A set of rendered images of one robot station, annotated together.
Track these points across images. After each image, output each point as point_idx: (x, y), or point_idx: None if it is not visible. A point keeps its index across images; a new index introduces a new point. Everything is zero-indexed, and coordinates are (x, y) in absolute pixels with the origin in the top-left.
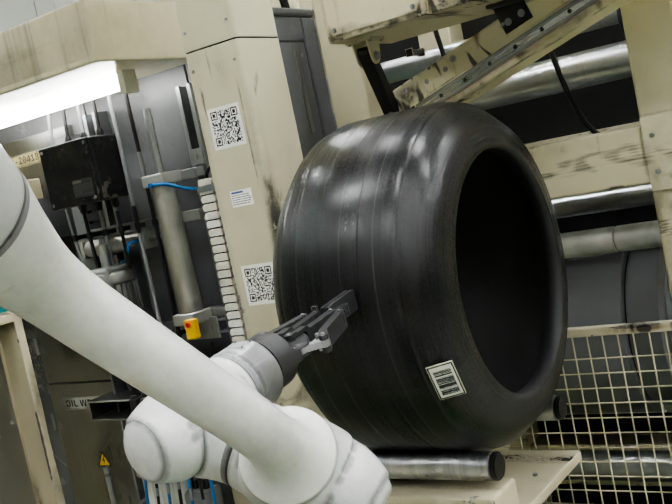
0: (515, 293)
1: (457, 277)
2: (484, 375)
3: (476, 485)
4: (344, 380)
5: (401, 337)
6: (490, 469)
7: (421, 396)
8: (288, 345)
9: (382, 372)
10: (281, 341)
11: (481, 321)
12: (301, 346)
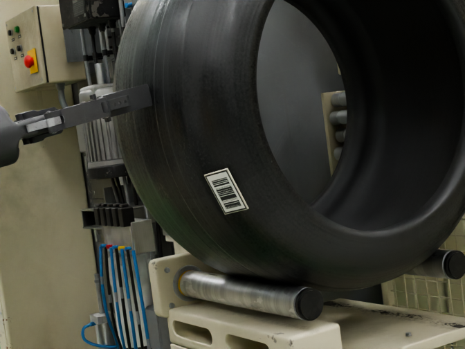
0: (448, 134)
1: (255, 79)
2: (288, 196)
3: (297, 324)
4: (153, 185)
5: (181, 138)
6: (296, 305)
7: (207, 208)
8: (7, 119)
9: (174, 177)
10: (1, 114)
11: (412, 164)
12: (24, 122)
